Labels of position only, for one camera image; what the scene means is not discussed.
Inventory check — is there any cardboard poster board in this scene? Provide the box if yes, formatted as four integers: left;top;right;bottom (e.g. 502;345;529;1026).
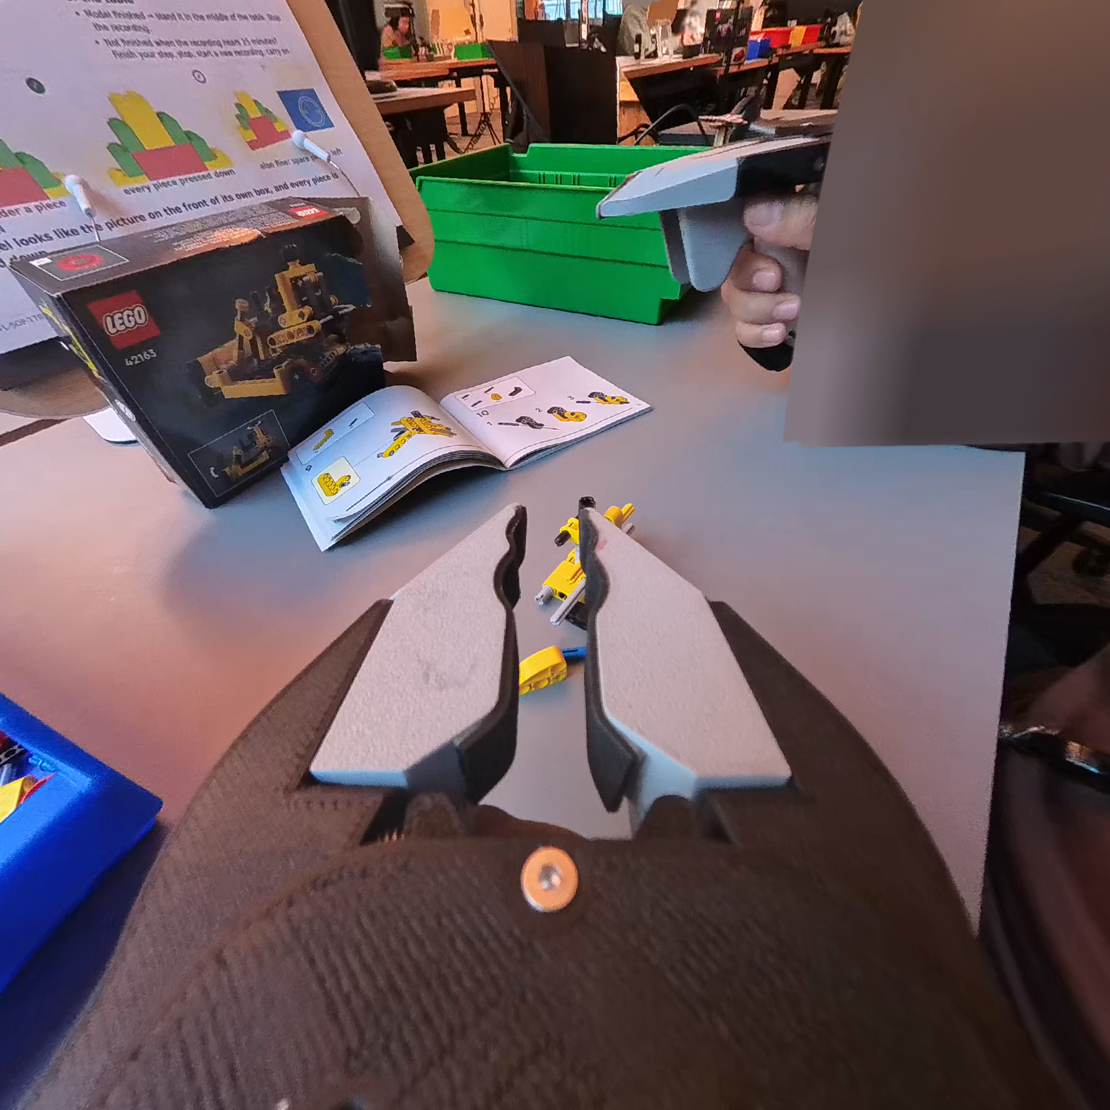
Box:
0;0;436;421

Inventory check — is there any black cable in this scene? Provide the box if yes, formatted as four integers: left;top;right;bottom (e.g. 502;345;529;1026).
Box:
637;104;699;144

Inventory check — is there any blue plastic bin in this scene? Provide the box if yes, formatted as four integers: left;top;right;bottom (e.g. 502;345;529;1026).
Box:
0;692;162;993

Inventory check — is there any wooden table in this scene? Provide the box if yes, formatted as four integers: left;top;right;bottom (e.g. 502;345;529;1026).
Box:
372;82;480;168
381;53;502;87

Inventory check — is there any wooden desk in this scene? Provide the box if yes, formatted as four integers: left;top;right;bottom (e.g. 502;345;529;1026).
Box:
619;51;726;144

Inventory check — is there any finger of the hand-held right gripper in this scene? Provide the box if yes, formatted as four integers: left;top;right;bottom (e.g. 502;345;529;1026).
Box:
595;133;830;219

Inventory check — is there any black toy set box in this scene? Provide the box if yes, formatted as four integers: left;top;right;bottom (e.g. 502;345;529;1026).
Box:
9;195;418;509

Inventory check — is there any person's right hand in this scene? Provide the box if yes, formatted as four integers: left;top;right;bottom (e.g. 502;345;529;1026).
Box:
719;197;818;348

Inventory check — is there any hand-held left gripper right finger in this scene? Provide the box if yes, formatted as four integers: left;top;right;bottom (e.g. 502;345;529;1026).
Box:
575;507;796;841

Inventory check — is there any white instruction poster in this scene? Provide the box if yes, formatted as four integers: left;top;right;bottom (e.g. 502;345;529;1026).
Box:
0;0;405;356

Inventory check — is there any pile of loose toy bricks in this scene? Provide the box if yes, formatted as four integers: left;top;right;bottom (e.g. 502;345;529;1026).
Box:
0;728;55;825

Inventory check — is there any dark cabinet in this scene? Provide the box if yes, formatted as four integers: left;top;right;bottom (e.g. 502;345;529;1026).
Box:
487;38;622;148

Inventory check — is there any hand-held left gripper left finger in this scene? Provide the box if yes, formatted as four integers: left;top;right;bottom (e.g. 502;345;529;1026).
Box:
307;502;527;805

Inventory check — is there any green plastic bin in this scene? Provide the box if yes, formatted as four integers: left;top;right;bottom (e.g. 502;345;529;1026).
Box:
411;140;721;326

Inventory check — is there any open instruction booklet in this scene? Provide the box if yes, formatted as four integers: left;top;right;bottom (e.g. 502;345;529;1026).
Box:
279;356;653;553

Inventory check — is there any yellow beam brick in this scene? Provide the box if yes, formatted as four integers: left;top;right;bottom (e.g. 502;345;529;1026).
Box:
518;644;588;695

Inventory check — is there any yellow partly built brick model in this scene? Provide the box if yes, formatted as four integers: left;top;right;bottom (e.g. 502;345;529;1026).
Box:
533;496;637;626

